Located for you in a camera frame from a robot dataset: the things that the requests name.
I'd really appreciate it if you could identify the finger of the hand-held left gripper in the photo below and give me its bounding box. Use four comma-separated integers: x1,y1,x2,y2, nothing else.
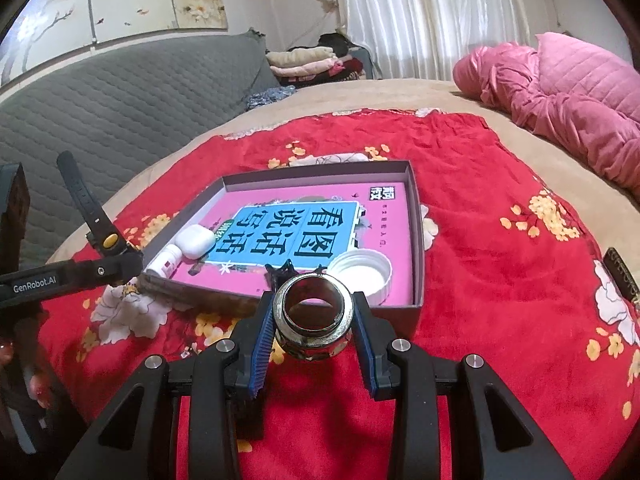
0,251,145,309

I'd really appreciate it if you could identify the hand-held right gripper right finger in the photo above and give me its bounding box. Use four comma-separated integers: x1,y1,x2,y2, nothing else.
350,291,576,480

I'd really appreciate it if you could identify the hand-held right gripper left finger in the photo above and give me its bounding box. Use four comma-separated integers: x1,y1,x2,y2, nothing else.
55,292,276,480

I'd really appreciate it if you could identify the chrome metal fitting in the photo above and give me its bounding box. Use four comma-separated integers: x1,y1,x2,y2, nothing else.
272,275,357,362

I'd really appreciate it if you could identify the white jar lid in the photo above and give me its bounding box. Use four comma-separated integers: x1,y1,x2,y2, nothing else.
327,250,394,307

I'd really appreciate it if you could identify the black watch strap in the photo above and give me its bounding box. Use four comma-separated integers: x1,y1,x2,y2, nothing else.
56,151,132,261

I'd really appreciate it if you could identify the white pill bottle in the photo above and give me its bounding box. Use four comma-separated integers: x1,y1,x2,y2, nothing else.
145,244,182,277

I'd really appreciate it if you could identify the grey cardboard box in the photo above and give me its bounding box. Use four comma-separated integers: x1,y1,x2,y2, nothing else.
137,160,427,343

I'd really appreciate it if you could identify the white earbuds case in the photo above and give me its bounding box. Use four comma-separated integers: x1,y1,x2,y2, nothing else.
175,225,217,261

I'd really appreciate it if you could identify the person's left hand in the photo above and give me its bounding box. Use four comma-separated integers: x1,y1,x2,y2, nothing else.
0,337,56,413

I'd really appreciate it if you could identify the small black clip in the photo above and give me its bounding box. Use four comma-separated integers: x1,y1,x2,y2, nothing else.
265,260,302,294

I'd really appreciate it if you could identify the pink book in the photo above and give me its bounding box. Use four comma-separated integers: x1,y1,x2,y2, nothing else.
172,195,416,307

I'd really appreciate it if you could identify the red floral blanket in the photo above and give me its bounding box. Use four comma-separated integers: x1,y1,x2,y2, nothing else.
37,110,640,480

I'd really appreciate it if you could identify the grey quilted cover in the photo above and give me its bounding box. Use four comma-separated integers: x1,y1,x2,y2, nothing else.
0,30,282,273

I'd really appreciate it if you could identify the blue patterned cloth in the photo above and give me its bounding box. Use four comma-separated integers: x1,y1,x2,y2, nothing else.
245,85,299,111

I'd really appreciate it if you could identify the beige bed sheet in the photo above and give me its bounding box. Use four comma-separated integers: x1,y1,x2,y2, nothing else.
47,77,640,261

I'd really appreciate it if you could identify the stack of folded clothes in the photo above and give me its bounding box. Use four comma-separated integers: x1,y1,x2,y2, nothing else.
265,33,375,87

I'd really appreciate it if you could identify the pink quilted duvet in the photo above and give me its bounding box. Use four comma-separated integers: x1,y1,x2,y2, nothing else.
452,32,640,202

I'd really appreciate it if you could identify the white curtain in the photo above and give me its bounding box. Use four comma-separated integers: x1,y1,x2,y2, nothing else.
325,0,537,82

